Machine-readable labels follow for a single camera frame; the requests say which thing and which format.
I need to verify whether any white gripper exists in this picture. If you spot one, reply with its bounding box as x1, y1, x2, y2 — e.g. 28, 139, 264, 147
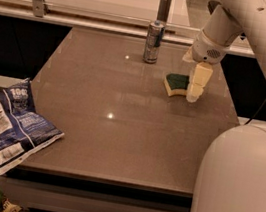
183, 30, 229, 103

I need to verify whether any green and yellow sponge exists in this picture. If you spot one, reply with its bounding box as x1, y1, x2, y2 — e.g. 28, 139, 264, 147
164, 73, 189, 96

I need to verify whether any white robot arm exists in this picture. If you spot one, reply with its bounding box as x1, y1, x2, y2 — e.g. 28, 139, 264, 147
190, 0, 266, 212

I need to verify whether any blue chip bag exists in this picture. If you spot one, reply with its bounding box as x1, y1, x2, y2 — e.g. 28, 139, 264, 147
0, 78, 64, 176

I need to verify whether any silver blue drink can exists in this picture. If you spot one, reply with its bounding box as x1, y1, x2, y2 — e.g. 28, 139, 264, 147
143, 20, 165, 64

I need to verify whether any yellow snack package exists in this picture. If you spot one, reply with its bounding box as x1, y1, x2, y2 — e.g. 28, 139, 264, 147
2, 200, 22, 212

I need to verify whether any middle metal glass bracket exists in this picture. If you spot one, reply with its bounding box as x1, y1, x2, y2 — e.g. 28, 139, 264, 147
157, 0, 172, 23

